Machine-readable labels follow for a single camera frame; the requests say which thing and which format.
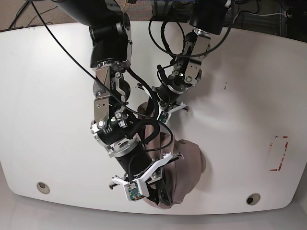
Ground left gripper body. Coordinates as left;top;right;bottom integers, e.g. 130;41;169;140
146;96;168;119

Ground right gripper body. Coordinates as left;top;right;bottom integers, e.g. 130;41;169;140
146;167;168;204

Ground mauve t-shirt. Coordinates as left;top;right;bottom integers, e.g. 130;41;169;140
137;102;207;210

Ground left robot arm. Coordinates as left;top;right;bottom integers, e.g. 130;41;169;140
151;0;235;123

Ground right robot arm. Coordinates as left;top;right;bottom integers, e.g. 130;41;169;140
56;0;171;205

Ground red tape rectangle marking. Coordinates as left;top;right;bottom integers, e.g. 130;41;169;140
267;136;289;172

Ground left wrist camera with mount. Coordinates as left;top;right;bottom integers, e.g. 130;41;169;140
136;83;190;125

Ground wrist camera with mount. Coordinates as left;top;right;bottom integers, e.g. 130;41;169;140
109;152;184;205
136;83;190;125

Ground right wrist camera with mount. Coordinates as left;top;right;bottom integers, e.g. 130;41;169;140
109;152;184;205

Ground right table cable grommet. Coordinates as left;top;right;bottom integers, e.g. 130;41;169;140
246;193;261;206

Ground table cable grommet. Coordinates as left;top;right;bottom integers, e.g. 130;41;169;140
246;193;261;206
36;182;50;195

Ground left table cable grommet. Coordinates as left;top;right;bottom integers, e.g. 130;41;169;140
36;182;50;195

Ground white cable on floor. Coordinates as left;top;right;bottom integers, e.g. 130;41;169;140
251;10;288;17

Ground black cables on floor left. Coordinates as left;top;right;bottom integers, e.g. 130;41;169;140
9;0;36;28

